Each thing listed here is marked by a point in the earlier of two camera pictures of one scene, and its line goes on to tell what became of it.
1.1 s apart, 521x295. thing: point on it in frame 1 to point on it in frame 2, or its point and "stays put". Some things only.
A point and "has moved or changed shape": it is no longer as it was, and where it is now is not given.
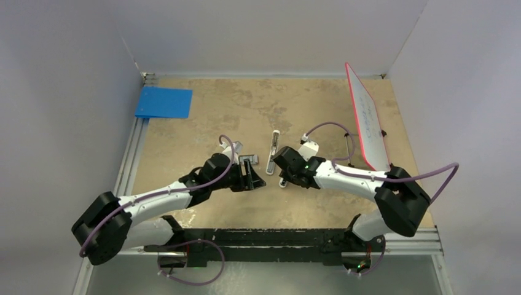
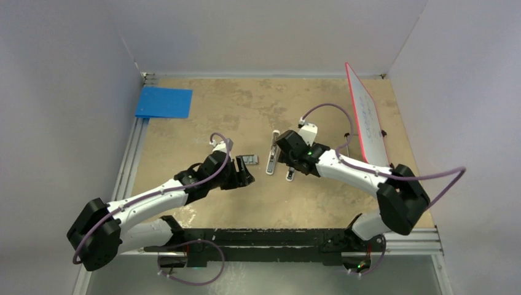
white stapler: (271, 163) stays put
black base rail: (198, 247) stays put
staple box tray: (253, 159) stays put
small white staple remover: (282, 182) has moved or changed shape
